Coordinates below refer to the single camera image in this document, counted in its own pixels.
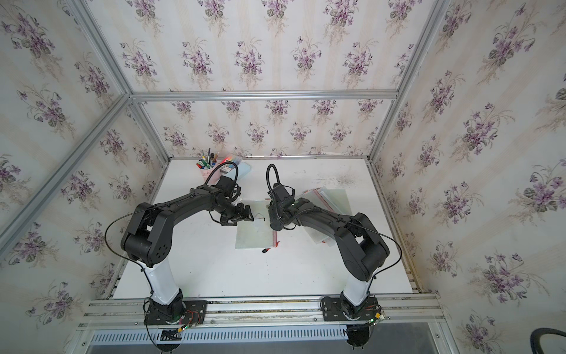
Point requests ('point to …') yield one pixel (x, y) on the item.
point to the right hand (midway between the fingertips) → (278, 212)
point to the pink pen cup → (206, 165)
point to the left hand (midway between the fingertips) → (246, 221)
